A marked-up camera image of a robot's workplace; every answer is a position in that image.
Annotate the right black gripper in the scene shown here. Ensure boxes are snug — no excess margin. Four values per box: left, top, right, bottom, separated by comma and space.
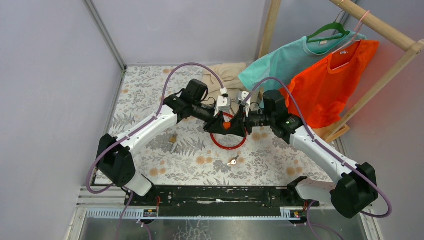
225, 104, 275, 138

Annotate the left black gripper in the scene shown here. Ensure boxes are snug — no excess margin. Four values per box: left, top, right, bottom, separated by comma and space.
190, 101, 228, 136

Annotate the red cable lock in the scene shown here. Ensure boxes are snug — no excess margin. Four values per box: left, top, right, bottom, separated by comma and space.
209, 133, 247, 151

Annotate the silver key pair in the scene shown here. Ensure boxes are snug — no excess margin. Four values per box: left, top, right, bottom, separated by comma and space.
227, 155, 239, 166

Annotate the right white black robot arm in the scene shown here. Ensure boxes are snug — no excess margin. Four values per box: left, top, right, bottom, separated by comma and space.
234, 90, 379, 219

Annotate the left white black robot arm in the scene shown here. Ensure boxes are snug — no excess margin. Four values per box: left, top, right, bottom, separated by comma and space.
93, 79, 231, 206

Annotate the floral patterned mat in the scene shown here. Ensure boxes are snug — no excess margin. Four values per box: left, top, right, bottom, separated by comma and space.
94, 65, 347, 187

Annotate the beige crumpled cloth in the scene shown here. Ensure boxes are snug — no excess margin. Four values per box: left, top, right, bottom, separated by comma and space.
201, 62, 248, 113

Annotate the teal t-shirt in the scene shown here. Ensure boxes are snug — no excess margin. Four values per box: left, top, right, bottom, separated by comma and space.
238, 31, 367, 102

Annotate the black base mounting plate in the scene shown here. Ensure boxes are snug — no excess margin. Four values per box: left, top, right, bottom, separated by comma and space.
124, 185, 310, 218

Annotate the orange t-shirt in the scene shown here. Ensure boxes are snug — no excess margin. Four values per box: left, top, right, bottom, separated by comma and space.
279, 40, 380, 129

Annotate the green clothes hanger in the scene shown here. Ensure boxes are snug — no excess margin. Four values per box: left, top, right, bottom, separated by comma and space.
306, 9, 351, 43

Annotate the pink clothes hanger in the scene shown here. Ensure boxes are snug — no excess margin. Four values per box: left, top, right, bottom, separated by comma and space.
331, 10, 370, 54

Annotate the wooden clothes rack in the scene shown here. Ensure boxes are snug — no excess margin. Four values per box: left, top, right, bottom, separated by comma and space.
255, 0, 424, 143

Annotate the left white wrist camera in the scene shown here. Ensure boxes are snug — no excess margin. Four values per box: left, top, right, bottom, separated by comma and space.
214, 87, 232, 116

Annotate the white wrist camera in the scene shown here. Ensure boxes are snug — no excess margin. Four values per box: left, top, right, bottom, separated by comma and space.
236, 91, 251, 117
214, 87, 232, 116

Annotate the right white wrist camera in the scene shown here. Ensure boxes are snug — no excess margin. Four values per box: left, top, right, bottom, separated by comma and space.
236, 91, 251, 117

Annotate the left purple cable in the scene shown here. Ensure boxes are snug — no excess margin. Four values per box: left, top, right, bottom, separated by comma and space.
85, 63, 228, 240

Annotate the aluminium frame rail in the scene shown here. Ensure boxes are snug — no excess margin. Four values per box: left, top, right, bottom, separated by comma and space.
82, 0, 127, 71

